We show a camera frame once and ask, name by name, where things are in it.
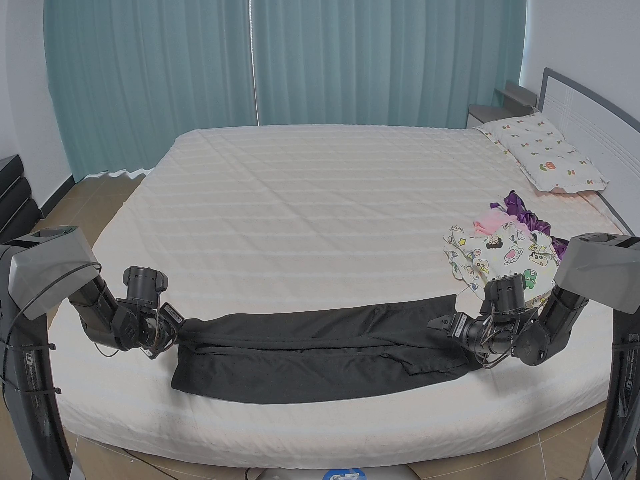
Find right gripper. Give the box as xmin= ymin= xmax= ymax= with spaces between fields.
xmin=426 ymin=312 xmax=488 ymax=356

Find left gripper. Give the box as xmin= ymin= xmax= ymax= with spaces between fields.
xmin=152 ymin=302 xmax=187 ymax=349

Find black T-shirt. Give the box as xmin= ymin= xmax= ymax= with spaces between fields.
xmin=171 ymin=294 xmax=483 ymax=405

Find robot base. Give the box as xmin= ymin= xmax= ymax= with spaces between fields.
xmin=250 ymin=463 xmax=416 ymax=480

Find bed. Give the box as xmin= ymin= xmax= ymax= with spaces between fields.
xmin=47 ymin=67 xmax=640 ymax=469

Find white printed pyjama garment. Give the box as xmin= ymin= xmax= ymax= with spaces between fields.
xmin=442 ymin=220 xmax=563 ymax=309

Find pink garment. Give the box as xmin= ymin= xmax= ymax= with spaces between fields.
xmin=472 ymin=209 xmax=508 ymax=235

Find purple satin garment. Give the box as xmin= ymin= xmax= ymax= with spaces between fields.
xmin=489 ymin=190 xmax=571 ymax=261

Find white printed pillow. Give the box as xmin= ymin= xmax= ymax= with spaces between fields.
xmin=472 ymin=114 xmax=610 ymax=195

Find black chest of drawers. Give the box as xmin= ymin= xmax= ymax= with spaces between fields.
xmin=0 ymin=154 xmax=40 ymax=239

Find grey bedside table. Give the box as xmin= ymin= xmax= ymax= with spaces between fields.
xmin=467 ymin=80 xmax=540 ymax=129

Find blue-green curtain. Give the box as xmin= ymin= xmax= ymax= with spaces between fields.
xmin=250 ymin=0 xmax=527 ymax=130
xmin=44 ymin=0 xmax=259 ymax=181

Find black cable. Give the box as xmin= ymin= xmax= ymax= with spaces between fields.
xmin=120 ymin=447 xmax=166 ymax=469
xmin=5 ymin=263 xmax=102 ymax=354

